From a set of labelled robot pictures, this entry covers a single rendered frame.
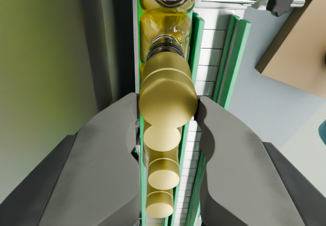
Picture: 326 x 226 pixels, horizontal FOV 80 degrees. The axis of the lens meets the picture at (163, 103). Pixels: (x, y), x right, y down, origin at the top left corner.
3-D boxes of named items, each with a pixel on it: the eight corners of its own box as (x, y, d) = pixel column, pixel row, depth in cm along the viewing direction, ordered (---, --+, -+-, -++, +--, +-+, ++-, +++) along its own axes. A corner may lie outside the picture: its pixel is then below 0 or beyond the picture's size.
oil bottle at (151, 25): (148, -3, 36) (136, 18, 18) (179, -1, 36) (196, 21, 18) (148, 29, 39) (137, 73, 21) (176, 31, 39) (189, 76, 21)
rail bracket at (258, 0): (189, -16, 35) (201, -14, 24) (282, -11, 35) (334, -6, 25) (187, 3, 36) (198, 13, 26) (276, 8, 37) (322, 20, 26)
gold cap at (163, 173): (143, 153, 24) (140, 185, 21) (157, 134, 23) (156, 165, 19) (168, 162, 25) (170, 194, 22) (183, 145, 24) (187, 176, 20)
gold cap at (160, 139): (144, 95, 20) (141, 121, 16) (180, 96, 20) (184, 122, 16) (145, 122, 22) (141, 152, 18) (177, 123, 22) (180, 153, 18)
